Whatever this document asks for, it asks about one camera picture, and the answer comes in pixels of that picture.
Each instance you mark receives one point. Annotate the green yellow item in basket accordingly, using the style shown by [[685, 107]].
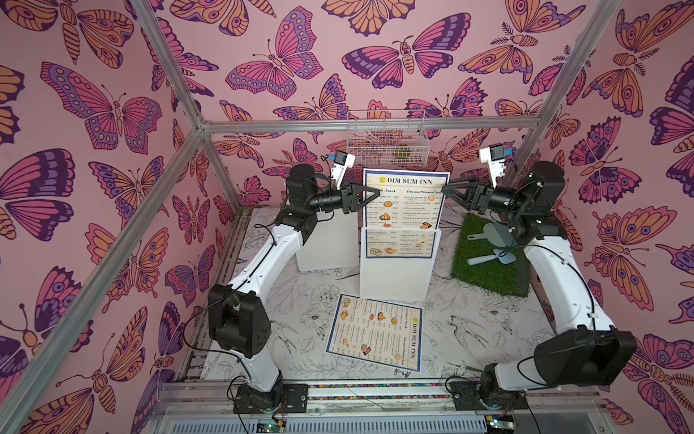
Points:
[[401, 154]]

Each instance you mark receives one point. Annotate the white wire wall basket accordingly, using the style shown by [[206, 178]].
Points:
[[372, 141]]

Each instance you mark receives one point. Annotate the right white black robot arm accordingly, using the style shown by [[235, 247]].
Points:
[[588, 349]]

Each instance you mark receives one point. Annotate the dim sum menu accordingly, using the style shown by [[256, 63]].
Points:
[[379, 332], [402, 220]]

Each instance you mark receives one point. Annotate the green artificial grass mat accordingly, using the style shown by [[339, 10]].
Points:
[[512, 280]]

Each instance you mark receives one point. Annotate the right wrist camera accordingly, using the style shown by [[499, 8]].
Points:
[[497, 157]]

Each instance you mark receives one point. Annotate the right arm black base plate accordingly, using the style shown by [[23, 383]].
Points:
[[473, 395]]

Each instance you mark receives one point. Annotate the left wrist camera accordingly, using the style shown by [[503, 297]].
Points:
[[342, 162]]

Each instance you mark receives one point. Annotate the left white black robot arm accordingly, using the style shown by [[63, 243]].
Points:
[[237, 319]]

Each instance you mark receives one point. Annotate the white narrow rack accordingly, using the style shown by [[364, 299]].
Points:
[[397, 264]]

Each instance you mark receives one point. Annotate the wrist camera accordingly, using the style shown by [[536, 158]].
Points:
[[342, 162], [497, 157]]

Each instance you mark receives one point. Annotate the aluminium front rail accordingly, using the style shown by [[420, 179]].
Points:
[[378, 406]]

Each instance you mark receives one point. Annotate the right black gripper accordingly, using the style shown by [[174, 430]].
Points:
[[480, 196]]

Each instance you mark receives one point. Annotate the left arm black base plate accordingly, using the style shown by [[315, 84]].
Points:
[[291, 398]]

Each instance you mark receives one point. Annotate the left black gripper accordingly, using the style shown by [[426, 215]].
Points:
[[346, 198]]

